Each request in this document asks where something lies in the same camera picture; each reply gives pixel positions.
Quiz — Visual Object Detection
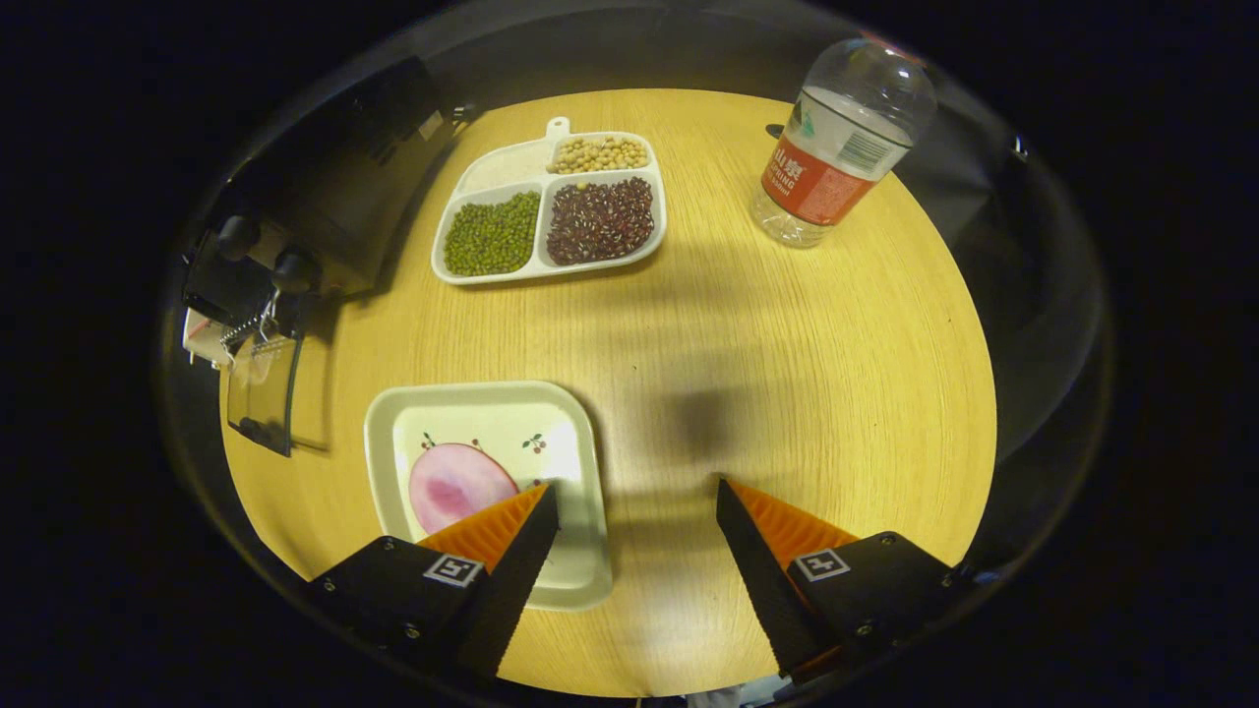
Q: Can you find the white divided plate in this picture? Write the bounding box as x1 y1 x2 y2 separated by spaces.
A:
431 116 668 286

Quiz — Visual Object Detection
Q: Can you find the cream square plate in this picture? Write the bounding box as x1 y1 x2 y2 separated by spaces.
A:
364 381 614 613

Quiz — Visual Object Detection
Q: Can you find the black electric oven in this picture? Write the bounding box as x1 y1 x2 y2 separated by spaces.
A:
180 54 475 459

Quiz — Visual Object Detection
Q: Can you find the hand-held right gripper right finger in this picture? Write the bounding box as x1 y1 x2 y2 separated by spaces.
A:
715 477 975 685

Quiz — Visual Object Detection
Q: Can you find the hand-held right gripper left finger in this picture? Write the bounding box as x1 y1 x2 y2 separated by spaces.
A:
308 482 562 681

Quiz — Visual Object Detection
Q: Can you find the pink ham slice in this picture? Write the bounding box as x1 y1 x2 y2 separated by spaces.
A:
408 442 520 535

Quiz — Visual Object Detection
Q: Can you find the pile of green mung beans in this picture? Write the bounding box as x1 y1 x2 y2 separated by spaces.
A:
443 191 542 276

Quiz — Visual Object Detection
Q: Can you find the clear water bottle red label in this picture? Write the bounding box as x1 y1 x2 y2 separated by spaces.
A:
750 34 937 249

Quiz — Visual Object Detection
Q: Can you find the pile of red beans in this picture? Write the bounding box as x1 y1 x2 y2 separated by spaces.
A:
546 177 656 266

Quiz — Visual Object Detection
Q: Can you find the white toaster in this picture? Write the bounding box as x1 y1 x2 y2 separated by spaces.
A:
182 307 237 370

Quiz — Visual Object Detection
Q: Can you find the pile of soybeans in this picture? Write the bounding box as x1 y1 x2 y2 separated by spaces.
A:
548 135 650 176

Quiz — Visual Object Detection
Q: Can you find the white cord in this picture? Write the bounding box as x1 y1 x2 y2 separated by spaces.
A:
218 295 282 347

